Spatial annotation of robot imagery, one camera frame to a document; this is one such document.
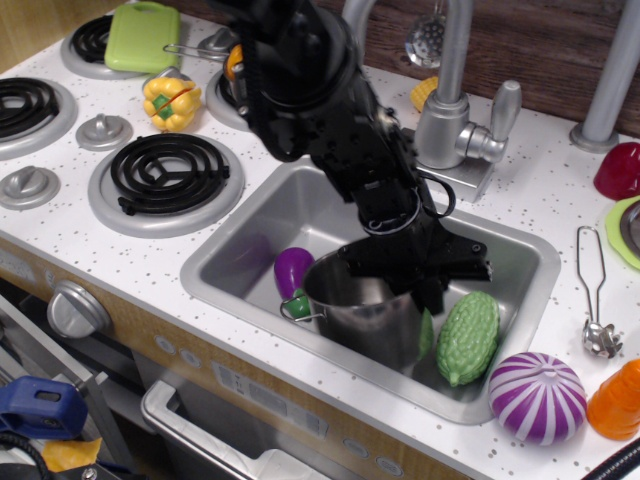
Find silver oven front knob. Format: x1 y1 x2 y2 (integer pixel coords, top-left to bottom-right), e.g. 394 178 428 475
47 280 112 339

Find blue clamp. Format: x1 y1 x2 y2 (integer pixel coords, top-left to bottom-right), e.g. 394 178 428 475
1 376 89 440

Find metal pasta server utensil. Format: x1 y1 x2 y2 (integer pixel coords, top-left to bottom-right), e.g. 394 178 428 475
576 225 623 359

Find hanging metal slotted spoon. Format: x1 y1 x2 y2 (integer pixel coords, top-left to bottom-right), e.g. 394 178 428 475
405 1 446 69

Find orange toy pumpkin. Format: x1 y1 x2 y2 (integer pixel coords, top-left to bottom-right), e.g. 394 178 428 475
224 44 244 82

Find grey vertical post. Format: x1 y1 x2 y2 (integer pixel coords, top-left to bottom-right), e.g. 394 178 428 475
569 0 639 153

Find left black stove burner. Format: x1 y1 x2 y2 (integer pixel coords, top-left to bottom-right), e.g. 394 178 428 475
1 77 78 161

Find yellow cloth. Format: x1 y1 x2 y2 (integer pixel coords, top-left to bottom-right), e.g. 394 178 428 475
41 438 103 473

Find stainless steel pot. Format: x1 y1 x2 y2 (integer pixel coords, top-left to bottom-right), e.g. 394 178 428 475
280 253 435 371

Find black stove burner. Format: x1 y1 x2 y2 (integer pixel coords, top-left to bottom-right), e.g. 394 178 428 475
1 77 78 161
88 133 245 239

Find red toy pepper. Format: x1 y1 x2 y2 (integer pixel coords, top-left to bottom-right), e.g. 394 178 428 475
593 142 639 200

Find back left stove burner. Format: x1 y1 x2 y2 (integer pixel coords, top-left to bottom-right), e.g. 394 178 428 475
60 15 145 80

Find green cutting board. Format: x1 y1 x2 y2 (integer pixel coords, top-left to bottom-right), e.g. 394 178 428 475
104 1 181 74

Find green plate with metal bowl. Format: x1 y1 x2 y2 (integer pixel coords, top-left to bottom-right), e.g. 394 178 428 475
605 196 639 270

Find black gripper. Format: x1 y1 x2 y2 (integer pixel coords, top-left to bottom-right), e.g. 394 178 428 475
338 213 493 315

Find orange toy carrot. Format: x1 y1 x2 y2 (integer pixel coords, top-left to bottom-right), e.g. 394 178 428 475
587 359 639 441

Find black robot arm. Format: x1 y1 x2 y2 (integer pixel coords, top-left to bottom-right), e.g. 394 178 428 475
214 1 491 313

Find front black stove burner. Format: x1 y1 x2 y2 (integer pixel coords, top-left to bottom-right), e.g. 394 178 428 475
88 133 245 239

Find small steel saucepan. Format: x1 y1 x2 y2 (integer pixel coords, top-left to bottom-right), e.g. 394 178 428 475
163 42 251 111

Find silver oven door handle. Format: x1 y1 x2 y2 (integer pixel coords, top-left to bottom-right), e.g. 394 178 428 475
140 379 281 480

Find grey metal sink basin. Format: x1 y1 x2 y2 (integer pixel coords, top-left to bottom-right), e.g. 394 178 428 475
181 161 560 424

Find purple toy eggplant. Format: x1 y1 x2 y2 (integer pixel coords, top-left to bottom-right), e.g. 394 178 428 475
273 247 315 320

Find green toy bitter melon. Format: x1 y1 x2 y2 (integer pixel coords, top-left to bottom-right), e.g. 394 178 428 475
436 291 500 387

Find silver toy faucet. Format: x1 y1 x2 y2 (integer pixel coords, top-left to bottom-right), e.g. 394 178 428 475
339 0 523 204

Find yellow toy corn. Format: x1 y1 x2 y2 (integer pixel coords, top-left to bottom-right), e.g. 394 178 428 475
409 76 439 112

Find purple striped toy onion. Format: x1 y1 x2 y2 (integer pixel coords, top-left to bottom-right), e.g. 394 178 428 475
488 352 587 446

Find yellow toy bell pepper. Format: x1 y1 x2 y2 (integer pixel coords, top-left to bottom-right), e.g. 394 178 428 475
143 77 202 133

